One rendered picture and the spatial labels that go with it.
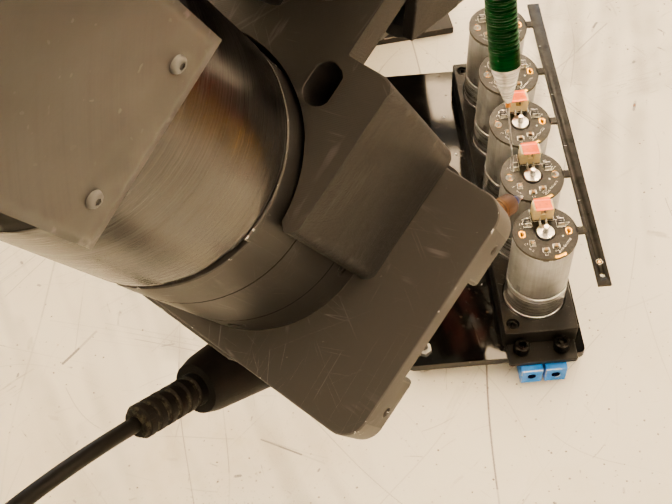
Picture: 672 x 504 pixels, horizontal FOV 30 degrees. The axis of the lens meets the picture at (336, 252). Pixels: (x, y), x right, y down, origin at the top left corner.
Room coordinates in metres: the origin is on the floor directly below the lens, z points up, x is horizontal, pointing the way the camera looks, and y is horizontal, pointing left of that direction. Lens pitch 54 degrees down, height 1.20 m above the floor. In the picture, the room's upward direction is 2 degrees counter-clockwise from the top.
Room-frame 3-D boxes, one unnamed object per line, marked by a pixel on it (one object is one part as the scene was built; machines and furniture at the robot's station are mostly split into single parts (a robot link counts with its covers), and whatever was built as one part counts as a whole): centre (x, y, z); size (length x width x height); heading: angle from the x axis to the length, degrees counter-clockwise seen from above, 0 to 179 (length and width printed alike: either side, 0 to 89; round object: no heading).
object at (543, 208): (0.29, -0.08, 0.82); 0.01 x 0.01 x 0.01; 3
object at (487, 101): (0.37, -0.08, 0.79); 0.02 x 0.02 x 0.05
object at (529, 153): (0.32, -0.08, 0.82); 0.01 x 0.01 x 0.01; 3
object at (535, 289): (0.28, -0.08, 0.79); 0.02 x 0.02 x 0.05
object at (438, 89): (0.34, -0.06, 0.76); 0.16 x 0.07 x 0.01; 3
